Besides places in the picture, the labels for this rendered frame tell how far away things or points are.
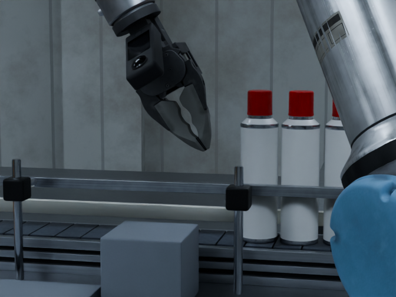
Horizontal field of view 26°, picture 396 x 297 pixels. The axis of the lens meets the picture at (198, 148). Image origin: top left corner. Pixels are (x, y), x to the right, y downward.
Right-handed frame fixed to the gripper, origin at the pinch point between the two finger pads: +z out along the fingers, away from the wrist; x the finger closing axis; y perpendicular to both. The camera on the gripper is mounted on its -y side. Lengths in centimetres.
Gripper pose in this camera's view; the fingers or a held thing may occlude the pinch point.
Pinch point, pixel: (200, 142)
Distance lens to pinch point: 118.1
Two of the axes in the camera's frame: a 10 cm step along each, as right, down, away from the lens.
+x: -8.5, 4.7, 2.5
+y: 2.1, -1.3, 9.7
